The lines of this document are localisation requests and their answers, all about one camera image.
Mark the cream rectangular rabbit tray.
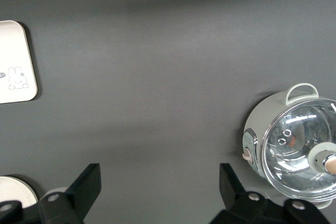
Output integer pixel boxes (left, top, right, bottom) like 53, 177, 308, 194
0, 19, 39, 104

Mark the round cream plate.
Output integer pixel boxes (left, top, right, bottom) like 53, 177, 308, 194
0, 176, 39, 207

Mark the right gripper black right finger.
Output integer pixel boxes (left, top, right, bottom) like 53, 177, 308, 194
209, 163, 330, 224

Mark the pale green electric pot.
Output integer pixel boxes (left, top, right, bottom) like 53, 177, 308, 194
243, 83, 336, 210

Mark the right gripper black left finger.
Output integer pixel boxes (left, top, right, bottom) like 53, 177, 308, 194
0, 163, 102, 224

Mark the dark grey table mat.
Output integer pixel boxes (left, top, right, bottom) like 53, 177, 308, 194
0, 0, 336, 224

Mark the glass pot lid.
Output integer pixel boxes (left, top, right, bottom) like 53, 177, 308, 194
261, 98, 336, 199

